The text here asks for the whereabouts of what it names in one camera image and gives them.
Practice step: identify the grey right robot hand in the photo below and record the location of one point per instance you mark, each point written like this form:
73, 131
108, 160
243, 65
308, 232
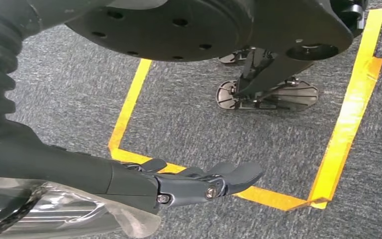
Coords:
62, 168

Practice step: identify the shiny silver plastic cover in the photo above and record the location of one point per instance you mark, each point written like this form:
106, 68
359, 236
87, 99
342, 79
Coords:
79, 214

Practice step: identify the grey robot foot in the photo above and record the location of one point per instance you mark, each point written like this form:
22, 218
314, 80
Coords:
229, 58
296, 95

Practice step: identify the black robot leg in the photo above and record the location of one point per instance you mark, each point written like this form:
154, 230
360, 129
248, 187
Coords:
210, 26

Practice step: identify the yellow floor tape square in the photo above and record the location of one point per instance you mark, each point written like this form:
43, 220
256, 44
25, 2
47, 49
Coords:
349, 115

